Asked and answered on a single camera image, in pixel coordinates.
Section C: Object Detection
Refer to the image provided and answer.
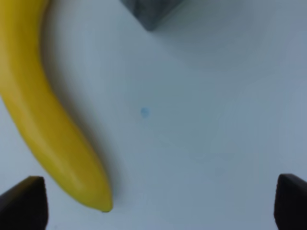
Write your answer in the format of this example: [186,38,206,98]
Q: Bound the dark green pump bottle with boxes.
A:
[120,0,183,31]

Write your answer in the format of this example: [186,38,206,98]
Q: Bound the yellow banana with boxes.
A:
[0,0,113,212]

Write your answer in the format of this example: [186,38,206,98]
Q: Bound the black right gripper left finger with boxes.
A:
[0,176,48,230]

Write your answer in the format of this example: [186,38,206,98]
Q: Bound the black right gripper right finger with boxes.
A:
[274,174,307,230]

